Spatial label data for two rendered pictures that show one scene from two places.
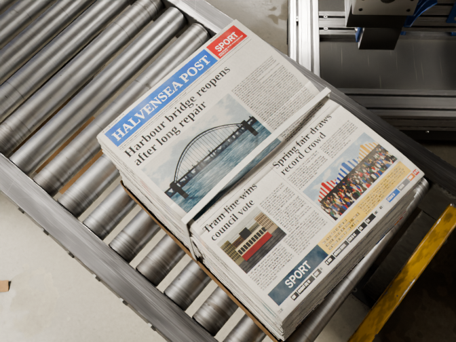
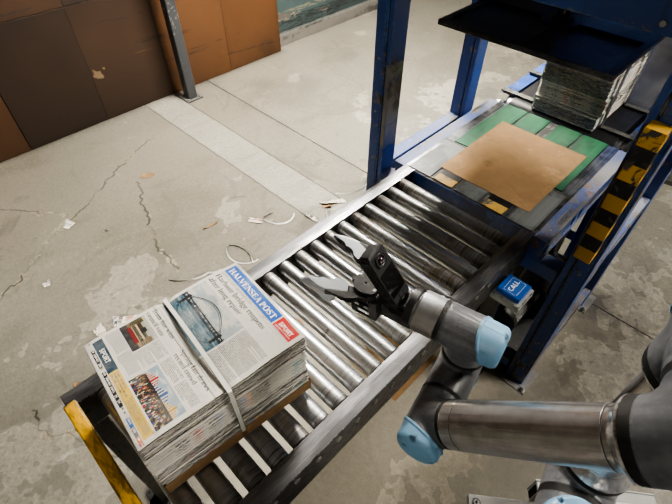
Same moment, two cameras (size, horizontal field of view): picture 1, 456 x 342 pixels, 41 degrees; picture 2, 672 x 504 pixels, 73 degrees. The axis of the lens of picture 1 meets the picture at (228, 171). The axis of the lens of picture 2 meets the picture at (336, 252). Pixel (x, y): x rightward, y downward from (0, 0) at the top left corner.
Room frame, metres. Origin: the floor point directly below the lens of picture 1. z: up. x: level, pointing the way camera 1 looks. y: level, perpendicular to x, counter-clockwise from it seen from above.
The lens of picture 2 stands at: (0.67, -0.55, 1.86)
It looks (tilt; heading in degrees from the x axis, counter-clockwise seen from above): 47 degrees down; 91
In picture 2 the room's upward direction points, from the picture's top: straight up
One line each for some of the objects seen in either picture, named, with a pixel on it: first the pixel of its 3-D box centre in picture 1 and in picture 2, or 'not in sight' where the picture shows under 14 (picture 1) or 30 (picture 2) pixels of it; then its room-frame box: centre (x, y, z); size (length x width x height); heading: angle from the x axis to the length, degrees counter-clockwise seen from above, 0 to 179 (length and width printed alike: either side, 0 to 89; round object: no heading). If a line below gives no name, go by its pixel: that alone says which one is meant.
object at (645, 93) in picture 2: not in sight; (622, 74); (2.13, 1.79, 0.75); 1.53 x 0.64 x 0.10; 46
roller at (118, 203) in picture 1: (176, 144); (282, 349); (0.52, 0.09, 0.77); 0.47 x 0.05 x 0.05; 136
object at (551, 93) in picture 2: not in sight; (590, 76); (1.75, 1.38, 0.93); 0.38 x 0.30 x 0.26; 46
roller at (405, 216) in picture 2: not in sight; (428, 230); (0.97, 0.56, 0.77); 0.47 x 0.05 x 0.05; 136
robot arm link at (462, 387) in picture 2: not in sight; (454, 372); (0.88, -0.15, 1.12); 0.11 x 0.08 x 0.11; 58
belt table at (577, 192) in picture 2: not in sight; (511, 166); (1.35, 0.97, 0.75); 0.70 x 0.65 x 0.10; 46
